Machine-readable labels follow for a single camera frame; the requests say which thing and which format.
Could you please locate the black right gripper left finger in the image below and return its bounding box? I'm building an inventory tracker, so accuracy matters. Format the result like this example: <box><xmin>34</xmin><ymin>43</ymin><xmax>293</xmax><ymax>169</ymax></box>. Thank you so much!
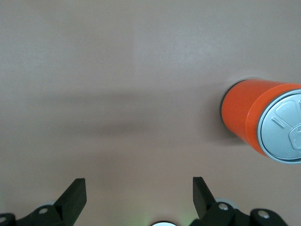
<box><xmin>0</xmin><ymin>178</ymin><xmax>87</xmax><ymax>226</ymax></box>

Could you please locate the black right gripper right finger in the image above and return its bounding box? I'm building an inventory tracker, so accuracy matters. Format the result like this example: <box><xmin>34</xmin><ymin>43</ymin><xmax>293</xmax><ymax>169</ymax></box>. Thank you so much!
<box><xmin>190</xmin><ymin>177</ymin><xmax>289</xmax><ymax>226</ymax></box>

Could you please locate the orange can with grey lid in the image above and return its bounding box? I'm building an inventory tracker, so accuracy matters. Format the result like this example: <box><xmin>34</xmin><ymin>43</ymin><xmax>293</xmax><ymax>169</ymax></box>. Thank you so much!
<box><xmin>220</xmin><ymin>79</ymin><xmax>301</xmax><ymax>165</ymax></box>

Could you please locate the brown table cover mat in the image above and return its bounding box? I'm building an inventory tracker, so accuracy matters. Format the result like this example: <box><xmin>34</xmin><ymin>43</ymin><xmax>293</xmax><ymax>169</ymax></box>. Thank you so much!
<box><xmin>0</xmin><ymin>0</ymin><xmax>301</xmax><ymax>226</ymax></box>

